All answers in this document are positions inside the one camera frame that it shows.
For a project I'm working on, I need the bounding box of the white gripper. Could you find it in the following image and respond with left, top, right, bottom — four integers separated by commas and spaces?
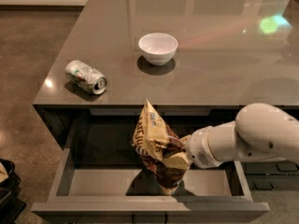
180, 126, 221, 169

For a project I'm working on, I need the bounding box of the brown chip bag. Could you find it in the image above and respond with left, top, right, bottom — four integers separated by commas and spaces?
132, 101, 192, 195

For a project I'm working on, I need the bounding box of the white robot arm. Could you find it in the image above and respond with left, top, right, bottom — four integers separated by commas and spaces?
186, 103, 299, 169

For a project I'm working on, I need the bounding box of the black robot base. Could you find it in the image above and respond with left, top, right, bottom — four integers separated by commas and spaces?
0, 159, 26, 224

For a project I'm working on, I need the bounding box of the open grey top drawer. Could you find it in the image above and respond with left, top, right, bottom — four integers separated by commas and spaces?
32, 120, 270, 224

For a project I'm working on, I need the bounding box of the grey counter cabinet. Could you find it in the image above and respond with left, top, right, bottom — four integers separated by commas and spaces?
34, 0, 299, 149

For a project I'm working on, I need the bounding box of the white bowl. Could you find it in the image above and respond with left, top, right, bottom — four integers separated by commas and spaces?
138, 33, 178, 66

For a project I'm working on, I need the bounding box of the crushed silver soda can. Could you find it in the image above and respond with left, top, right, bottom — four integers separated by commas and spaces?
65, 60, 107, 95

